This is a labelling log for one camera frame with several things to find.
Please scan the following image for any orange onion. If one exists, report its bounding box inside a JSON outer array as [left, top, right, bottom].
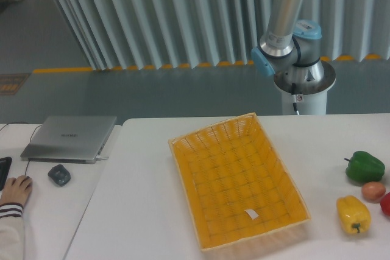
[[361, 181, 386, 202]]

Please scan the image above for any striped sleeve forearm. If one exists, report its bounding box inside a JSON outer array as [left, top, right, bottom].
[[1, 203, 24, 259]]

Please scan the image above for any black keyboard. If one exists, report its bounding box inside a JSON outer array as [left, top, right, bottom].
[[0, 156, 12, 191]]

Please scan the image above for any yellow bell pepper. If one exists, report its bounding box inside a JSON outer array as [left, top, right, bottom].
[[336, 195, 371, 234]]

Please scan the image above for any yellow woven basket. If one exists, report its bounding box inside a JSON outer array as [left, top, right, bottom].
[[168, 113, 311, 251]]

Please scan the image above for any grey folding partition screen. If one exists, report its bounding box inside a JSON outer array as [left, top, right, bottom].
[[56, 0, 389, 70]]

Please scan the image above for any black mouse cable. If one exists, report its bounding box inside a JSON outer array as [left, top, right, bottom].
[[0, 122, 43, 178]]

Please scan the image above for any black base cable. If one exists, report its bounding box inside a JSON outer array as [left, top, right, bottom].
[[291, 82, 301, 116]]

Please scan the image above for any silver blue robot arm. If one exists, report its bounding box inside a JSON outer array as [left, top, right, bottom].
[[251, 0, 389, 76]]

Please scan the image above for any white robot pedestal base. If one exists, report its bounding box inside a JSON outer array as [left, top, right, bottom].
[[274, 60, 336, 115]]

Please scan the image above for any red bell pepper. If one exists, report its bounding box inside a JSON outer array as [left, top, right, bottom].
[[380, 192, 390, 216]]

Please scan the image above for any green bell pepper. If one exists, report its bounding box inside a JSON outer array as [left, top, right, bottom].
[[344, 150, 386, 183]]

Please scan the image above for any silver closed laptop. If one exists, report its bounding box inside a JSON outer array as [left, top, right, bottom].
[[20, 116, 117, 164]]

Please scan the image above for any dark grey small device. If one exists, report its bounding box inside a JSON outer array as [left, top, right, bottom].
[[48, 164, 71, 187]]

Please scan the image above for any white label in basket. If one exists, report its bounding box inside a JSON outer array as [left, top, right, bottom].
[[245, 209, 259, 220]]

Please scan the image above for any person's hand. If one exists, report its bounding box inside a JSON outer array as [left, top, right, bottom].
[[1, 175, 32, 207]]

